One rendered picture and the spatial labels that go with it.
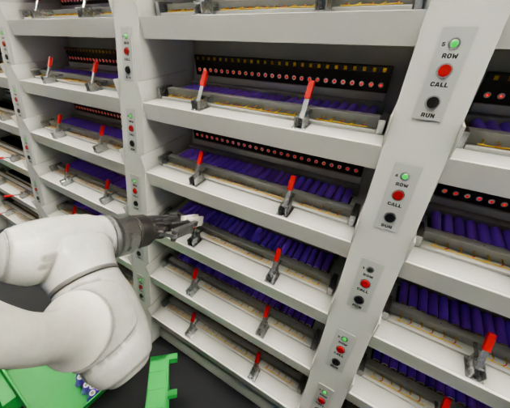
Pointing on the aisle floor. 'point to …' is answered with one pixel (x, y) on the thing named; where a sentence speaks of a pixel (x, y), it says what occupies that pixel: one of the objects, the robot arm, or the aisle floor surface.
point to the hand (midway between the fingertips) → (192, 221)
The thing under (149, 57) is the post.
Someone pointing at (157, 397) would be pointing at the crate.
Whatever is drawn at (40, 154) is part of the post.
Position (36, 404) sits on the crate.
